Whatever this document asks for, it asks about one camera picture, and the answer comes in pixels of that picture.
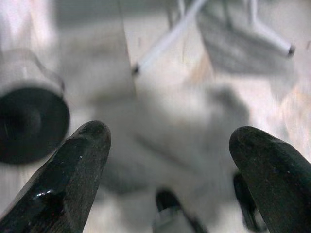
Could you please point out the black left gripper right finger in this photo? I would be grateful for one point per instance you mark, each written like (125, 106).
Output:
(277, 179)

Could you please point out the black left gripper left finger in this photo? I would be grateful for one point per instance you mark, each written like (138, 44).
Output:
(70, 174)

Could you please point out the black robot foot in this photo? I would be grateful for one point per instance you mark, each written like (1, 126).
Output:
(167, 201)

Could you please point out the white metal chair frame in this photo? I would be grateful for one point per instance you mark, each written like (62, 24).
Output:
(167, 38)

